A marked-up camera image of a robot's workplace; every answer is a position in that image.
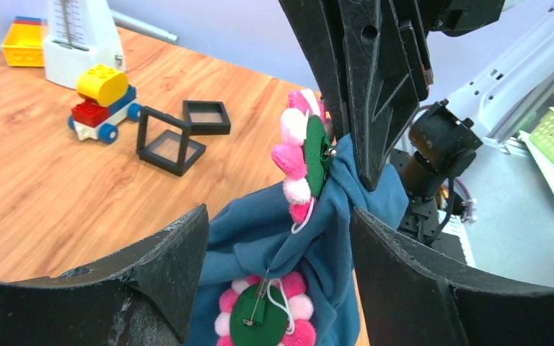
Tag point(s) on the white wedge stand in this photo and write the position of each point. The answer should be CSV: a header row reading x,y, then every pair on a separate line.
x,y
80,34

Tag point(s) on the blue garment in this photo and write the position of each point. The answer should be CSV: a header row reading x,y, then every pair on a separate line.
x,y
252,236

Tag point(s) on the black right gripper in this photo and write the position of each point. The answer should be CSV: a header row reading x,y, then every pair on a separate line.
x,y
384,45

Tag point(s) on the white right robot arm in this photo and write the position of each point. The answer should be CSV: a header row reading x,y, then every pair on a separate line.
x,y
449,132

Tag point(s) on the orange toy piece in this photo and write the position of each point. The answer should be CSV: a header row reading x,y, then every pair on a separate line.
x,y
23,44

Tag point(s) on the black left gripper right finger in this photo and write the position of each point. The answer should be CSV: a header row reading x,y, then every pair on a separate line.
x,y
414,295

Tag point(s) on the pink white flower brooch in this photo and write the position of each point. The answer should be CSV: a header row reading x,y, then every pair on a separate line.
x,y
305,153

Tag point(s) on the black square frame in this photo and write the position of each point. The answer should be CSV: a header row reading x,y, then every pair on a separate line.
x,y
173,152
206,118

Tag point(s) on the colourful toy car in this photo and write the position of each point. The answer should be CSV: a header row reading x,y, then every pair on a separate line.
x,y
107,100

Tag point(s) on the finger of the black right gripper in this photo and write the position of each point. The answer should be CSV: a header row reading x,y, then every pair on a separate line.
x,y
318,28

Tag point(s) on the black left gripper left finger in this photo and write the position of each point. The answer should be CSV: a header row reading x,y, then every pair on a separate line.
x,y
142,294

